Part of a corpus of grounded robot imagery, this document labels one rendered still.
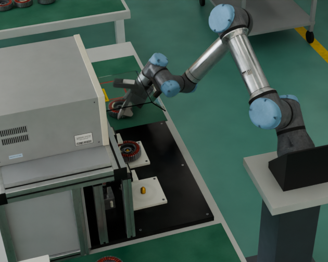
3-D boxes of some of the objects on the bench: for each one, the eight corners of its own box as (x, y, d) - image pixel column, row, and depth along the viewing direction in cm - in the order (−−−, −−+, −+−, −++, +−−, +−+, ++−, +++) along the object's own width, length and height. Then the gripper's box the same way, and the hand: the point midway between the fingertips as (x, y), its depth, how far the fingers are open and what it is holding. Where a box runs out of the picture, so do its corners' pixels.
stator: (134, 105, 306) (134, 99, 304) (130, 119, 297) (129, 113, 295) (111, 104, 307) (110, 97, 305) (105, 118, 298) (105, 112, 296)
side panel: (87, 248, 236) (78, 182, 216) (89, 254, 233) (79, 188, 214) (10, 267, 230) (-8, 200, 210) (10, 273, 227) (-6, 207, 208)
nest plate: (140, 143, 280) (140, 140, 280) (150, 164, 269) (150, 161, 268) (106, 149, 277) (106, 147, 276) (114, 171, 266) (114, 169, 265)
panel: (60, 139, 284) (51, 81, 265) (91, 247, 233) (83, 185, 215) (58, 140, 283) (48, 82, 265) (88, 248, 233) (79, 186, 215)
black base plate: (164, 123, 294) (164, 120, 293) (214, 220, 245) (214, 216, 244) (61, 145, 284) (60, 141, 283) (91, 250, 235) (90, 245, 234)
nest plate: (156, 178, 262) (156, 175, 261) (167, 202, 250) (167, 200, 250) (120, 186, 259) (120, 184, 258) (129, 211, 247) (129, 209, 246)
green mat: (133, 55, 343) (133, 54, 343) (167, 120, 296) (167, 120, 296) (-51, 88, 323) (-51, 87, 323) (-45, 163, 276) (-46, 162, 276)
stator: (139, 144, 277) (138, 138, 275) (143, 161, 268) (142, 154, 266) (113, 148, 276) (112, 141, 274) (116, 165, 267) (115, 158, 265)
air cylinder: (111, 195, 255) (110, 184, 251) (115, 207, 249) (114, 197, 246) (98, 197, 254) (97, 187, 250) (102, 210, 248) (101, 200, 245)
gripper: (150, 99, 284) (129, 129, 295) (156, 75, 299) (136, 104, 311) (133, 90, 282) (112, 120, 293) (140, 66, 297) (120, 95, 309)
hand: (119, 109), depth 301 cm, fingers open, 14 cm apart
